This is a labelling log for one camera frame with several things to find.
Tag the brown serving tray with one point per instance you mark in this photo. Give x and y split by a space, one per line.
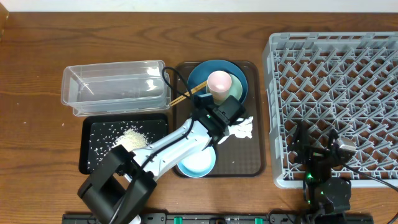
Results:
240 157

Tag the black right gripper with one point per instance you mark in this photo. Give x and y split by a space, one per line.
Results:
311 152

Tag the grey dishwasher rack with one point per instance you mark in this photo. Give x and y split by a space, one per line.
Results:
341 80

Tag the white napkin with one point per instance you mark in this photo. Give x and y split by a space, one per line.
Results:
241 130

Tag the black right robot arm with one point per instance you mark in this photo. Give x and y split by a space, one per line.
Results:
328 197

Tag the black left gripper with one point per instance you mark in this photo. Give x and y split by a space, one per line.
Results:
222 134

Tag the pink cup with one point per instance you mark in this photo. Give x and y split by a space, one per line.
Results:
218 84

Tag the light blue bowl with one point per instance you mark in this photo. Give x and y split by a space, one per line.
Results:
199 164

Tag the clear plastic bin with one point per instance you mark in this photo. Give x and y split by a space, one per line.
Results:
115 88

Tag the black plastic tray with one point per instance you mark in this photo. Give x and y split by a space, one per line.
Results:
155 123

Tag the dark blue plate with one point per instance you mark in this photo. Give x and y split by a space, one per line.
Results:
201 72

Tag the pile of white rice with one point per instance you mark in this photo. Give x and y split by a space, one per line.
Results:
106 136

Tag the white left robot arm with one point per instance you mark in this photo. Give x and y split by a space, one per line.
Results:
118 189

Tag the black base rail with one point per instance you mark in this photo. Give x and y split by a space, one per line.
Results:
272 218

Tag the light green bowl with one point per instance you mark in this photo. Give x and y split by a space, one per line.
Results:
236 90

